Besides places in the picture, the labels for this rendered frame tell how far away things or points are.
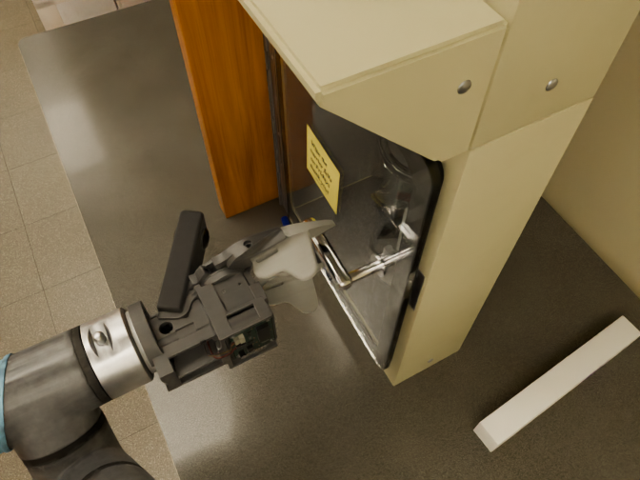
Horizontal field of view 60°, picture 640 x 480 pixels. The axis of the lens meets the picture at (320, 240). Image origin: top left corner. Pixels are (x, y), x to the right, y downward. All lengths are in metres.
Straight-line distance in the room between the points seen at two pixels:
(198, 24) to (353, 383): 0.50
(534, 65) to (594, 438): 0.58
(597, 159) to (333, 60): 0.71
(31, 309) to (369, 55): 1.91
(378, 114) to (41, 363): 0.36
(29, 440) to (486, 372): 0.57
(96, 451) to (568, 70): 0.48
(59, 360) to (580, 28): 0.46
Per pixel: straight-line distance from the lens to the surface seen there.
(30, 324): 2.09
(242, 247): 0.53
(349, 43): 0.30
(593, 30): 0.39
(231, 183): 0.88
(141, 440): 1.82
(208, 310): 0.52
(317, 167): 0.64
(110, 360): 0.52
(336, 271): 0.56
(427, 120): 0.33
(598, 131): 0.93
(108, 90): 1.21
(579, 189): 1.00
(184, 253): 0.56
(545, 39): 0.36
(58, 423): 0.55
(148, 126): 1.11
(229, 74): 0.74
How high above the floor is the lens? 1.69
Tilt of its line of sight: 56 degrees down
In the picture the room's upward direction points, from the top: straight up
